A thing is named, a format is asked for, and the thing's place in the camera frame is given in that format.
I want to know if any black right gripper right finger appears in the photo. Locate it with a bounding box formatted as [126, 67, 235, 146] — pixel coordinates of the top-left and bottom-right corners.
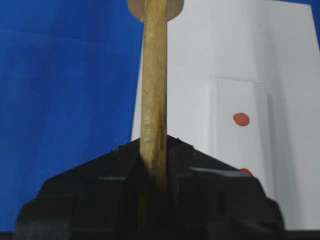
[167, 136, 285, 240]

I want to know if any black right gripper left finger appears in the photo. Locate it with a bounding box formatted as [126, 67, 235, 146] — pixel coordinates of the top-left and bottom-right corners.
[14, 140, 149, 240]

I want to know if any wooden mallet hammer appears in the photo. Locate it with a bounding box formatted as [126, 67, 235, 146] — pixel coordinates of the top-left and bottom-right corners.
[127, 0, 185, 192]

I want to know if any red dot mark lower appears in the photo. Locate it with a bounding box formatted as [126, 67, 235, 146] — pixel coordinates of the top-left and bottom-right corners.
[240, 168, 253, 176]

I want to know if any red dot mark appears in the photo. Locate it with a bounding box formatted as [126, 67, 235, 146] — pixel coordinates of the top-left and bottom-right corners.
[233, 112, 250, 127]
[240, 168, 253, 176]

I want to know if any red dot mark middle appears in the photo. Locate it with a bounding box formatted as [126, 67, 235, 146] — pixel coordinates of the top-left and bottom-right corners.
[233, 112, 250, 127]

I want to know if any white paper sheet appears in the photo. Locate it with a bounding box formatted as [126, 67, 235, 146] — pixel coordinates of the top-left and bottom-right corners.
[131, 0, 320, 231]

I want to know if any blue table mat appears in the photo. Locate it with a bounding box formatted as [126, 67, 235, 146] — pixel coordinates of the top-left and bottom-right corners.
[0, 0, 144, 232]

